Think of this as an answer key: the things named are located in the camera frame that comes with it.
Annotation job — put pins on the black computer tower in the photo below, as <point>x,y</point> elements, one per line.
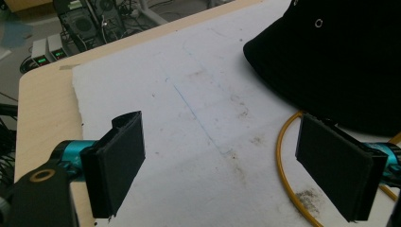
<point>82,22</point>

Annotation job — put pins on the piece of tape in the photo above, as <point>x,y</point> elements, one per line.
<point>67,66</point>

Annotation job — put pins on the white paper sheet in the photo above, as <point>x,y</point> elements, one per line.
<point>205,110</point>

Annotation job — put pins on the black bucket hat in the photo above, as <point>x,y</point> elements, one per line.
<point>331,63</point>

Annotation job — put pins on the grey power supply unit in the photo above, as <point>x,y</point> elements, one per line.
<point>41,53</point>
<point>56,47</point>

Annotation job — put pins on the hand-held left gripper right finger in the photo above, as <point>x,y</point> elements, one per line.
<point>337,167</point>

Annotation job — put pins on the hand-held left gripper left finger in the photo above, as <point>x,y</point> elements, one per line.
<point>118,164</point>

